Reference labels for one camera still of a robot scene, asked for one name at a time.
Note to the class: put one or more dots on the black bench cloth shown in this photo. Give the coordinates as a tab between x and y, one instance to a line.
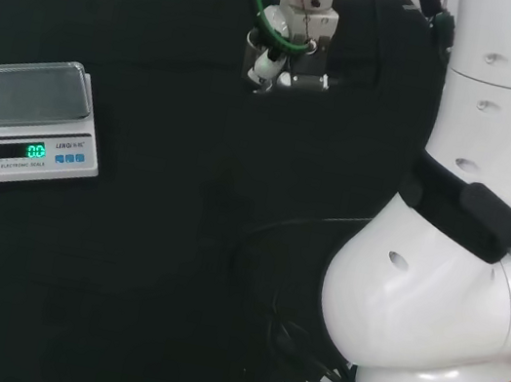
124	207

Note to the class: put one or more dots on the white electronic balance steel pan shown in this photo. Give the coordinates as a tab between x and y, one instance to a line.
34	127

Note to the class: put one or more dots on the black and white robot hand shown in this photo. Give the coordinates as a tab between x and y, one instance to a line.
307	69

